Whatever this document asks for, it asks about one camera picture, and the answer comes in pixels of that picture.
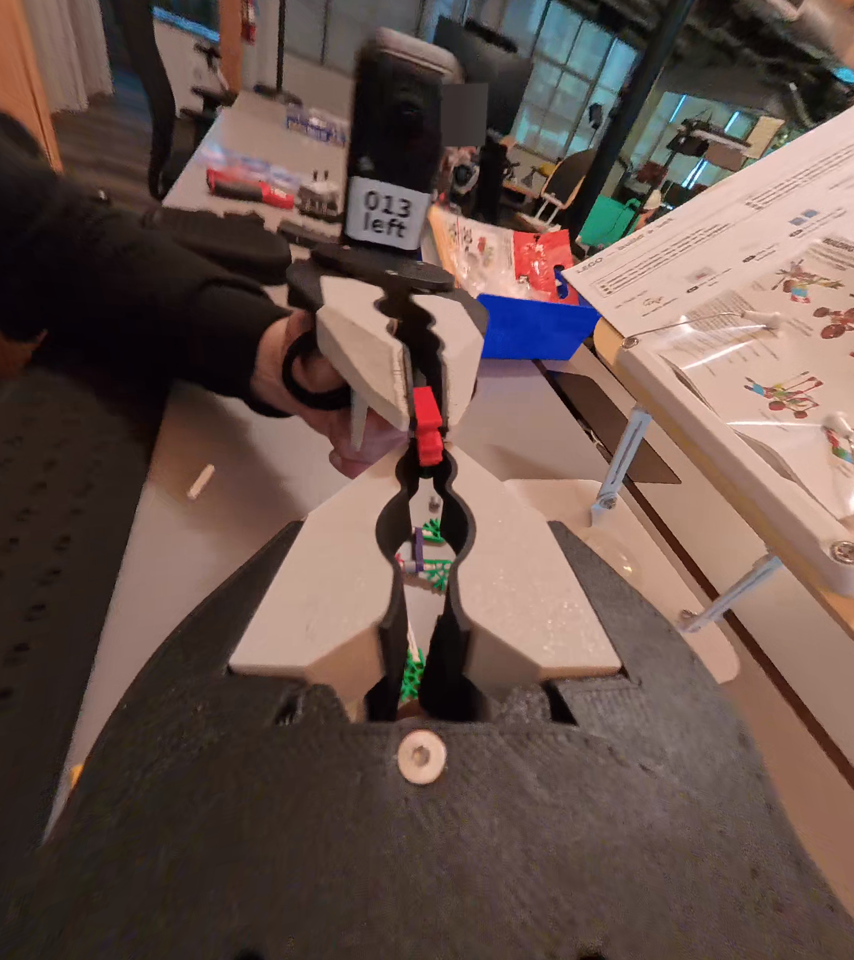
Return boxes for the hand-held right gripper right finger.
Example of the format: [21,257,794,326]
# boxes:
[419,442,622,724]

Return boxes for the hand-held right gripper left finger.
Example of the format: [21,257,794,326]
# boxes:
[228,442,416,724]

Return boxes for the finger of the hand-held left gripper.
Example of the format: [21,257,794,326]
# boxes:
[418,292,487,432]
[316,275,415,432]

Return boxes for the plain blue plastic bin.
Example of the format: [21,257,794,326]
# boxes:
[475,294,601,362]

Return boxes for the red green connector piece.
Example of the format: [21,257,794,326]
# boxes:
[409,386,445,468]

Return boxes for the red purple green connector assembly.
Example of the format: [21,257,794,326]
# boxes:
[395,517,452,594]

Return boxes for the person's left forearm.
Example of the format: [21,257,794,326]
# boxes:
[0,97,293,417]

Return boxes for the person's left hand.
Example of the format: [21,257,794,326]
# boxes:
[250,309,407,480]

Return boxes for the printed toy packaging bag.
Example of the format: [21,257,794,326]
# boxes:
[427,206,582,305]

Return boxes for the black computer monitor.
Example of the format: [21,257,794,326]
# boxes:
[434,16,535,141]

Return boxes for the black bar tool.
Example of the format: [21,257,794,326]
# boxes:
[277,217,346,246]

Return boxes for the red black tool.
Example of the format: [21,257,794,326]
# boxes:
[205,166,298,210]

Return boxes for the black mesh cushion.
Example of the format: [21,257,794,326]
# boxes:
[143,206,293,286]

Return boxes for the green fabric bag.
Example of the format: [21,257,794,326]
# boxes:
[580,196,643,249]

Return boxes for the black metal pole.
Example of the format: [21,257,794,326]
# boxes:
[573,0,698,235]

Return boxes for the white document stand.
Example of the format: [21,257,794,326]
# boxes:
[505,300,854,684]

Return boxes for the black office chair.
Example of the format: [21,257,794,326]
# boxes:
[115,0,237,201]

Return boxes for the white instruction sheet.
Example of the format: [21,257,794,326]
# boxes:
[562,101,854,342]

